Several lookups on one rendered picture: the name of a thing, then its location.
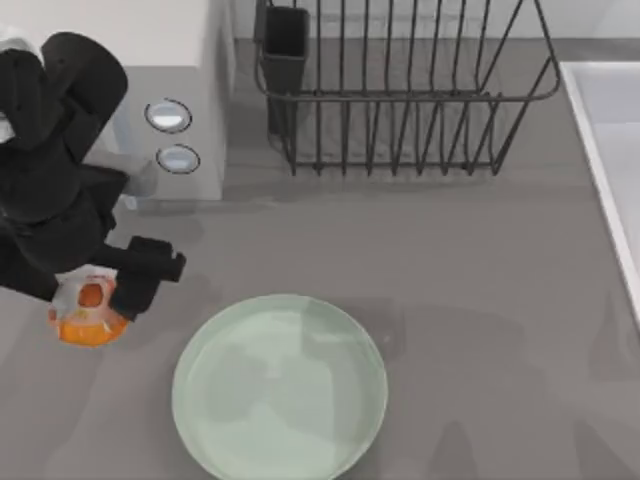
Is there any round microwave knob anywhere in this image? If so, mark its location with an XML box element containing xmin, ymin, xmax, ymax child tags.
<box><xmin>143</xmin><ymin>97</ymin><xmax>194</xmax><ymax>134</ymax></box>
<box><xmin>155</xmin><ymin>143</ymin><xmax>202</xmax><ymax>175</ymax></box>

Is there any pale green plate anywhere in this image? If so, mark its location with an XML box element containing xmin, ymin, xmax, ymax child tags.
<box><xmin>171</xmin><ymin>293</ymin><xmax>390</xmax><ymax>480</ymax></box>

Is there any pale microwave oven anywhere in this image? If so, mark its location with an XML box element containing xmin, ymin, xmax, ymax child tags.
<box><xmin>0</xmin><ymin>0</ymin><xmax>237</xmax><ymax>202</ymax></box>

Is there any dark grey utensil holder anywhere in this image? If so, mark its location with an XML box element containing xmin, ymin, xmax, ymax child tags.
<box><xmin>253</xmin><ymin>5</ymin><xmax>311</xmax><ymax>147</ymax></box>

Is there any dark wire dish rack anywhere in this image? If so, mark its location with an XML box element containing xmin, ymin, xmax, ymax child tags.
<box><xmin>252</xmin><ymin>0</ymin><xmax>562</xmax><ymax>178</ymax></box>

